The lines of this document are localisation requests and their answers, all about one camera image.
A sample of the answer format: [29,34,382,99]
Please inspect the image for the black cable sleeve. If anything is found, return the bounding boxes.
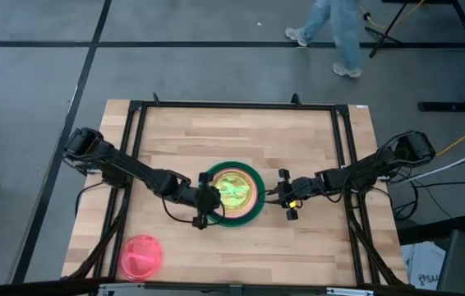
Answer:
[347,192,408,287]
[64,192,129,280]

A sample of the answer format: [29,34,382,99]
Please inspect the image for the black aluminium table frame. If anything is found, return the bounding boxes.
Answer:
[0,92,465,296]

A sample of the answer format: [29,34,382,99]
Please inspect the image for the large round plastic plate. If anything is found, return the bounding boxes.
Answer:
[204,160,266,228]

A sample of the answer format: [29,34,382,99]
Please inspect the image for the black tripod stand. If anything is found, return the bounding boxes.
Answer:
[363,0,409,58]

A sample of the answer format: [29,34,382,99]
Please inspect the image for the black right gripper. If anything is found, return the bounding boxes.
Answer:
[275,167,320,222]

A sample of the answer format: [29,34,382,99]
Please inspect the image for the person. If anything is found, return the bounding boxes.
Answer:
[284,0,364,79]

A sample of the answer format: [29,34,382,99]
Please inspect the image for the pink cup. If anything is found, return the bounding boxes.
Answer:
[119,234,164,283]

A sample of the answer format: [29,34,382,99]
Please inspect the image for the white cable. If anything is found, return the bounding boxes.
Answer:
[396,139,465,184]

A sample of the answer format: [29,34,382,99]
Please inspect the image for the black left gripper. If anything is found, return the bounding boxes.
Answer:
[191,171,222,230]

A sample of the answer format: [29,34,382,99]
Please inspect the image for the black desk base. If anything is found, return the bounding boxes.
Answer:
[382,0,465,113]

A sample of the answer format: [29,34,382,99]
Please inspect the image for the dark grey case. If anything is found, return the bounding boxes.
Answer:
[437,229,465,295]

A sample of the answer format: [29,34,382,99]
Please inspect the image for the white printed box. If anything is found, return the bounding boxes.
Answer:
[400,241,447,291]

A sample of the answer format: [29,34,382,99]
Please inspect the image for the black floor cables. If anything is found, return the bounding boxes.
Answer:
[380,164,465,223]

